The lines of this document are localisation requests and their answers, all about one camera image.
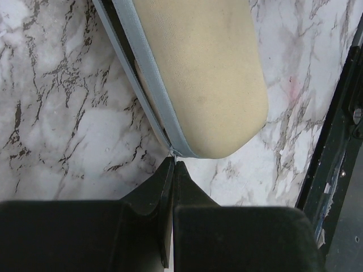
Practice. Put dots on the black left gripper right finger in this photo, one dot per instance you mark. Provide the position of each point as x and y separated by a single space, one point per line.
210 237

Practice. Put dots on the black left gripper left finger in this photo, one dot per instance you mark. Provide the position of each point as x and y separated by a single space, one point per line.
129 234

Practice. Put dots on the beige zippered umbrella case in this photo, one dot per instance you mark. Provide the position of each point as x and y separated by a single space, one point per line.
195 68

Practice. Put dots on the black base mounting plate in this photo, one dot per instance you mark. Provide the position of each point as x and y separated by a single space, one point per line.
332 163

